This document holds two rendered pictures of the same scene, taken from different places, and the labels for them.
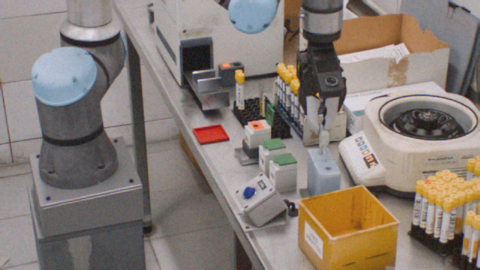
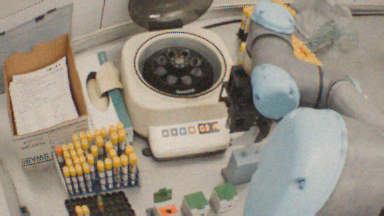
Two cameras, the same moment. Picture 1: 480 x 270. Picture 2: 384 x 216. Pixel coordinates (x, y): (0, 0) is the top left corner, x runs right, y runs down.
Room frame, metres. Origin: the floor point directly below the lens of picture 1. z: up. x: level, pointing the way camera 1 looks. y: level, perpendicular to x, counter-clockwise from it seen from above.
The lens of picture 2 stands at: (1.82, 0.47, 1.89)
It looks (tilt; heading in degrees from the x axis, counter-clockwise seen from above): 50 degrees down; 255
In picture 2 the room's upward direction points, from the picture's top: 12 degrees clockwise
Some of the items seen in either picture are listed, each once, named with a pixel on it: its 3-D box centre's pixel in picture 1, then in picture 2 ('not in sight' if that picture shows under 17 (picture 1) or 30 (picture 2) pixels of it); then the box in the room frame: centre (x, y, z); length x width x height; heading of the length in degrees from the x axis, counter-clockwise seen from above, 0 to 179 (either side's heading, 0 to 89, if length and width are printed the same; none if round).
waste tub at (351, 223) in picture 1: (346, 234); not in sight; (1.33, -0.18, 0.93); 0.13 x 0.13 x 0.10; 22
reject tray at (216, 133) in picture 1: (211, 134); not in sight; (1.79, 0.08, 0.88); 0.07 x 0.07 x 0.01; 17
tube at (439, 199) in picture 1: (438, 220); not in sight; (1.35, -0.35, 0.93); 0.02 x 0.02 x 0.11
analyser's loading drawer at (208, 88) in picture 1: (204, 80); not in sight; (1.98, 0.10, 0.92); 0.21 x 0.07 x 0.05; 17
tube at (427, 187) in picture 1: (424, 211); not in sight; (1.38, -0.33, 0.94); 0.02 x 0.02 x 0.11
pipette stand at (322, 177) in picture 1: (322, 182); (251, 165); (1.50, -0.15, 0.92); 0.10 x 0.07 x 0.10; 9
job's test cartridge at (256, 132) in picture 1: (257, 138); (166, 215); (1.69, -0.03, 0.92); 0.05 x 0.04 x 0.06; 108
